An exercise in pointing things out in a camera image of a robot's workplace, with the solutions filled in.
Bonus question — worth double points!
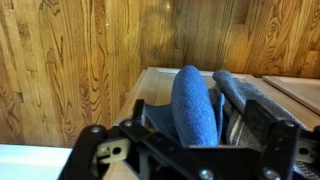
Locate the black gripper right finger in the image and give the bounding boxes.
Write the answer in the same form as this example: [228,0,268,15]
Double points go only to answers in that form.
[244,99,320,180]

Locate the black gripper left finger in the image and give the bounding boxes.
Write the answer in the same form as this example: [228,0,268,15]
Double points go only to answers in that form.
[58,99,151,180]

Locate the blue cloth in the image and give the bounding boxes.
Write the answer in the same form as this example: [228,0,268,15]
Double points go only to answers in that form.
[144,64,227,148]

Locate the narrow wooden cabinet door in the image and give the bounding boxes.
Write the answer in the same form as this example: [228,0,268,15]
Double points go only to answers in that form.
[262,75,320,116]

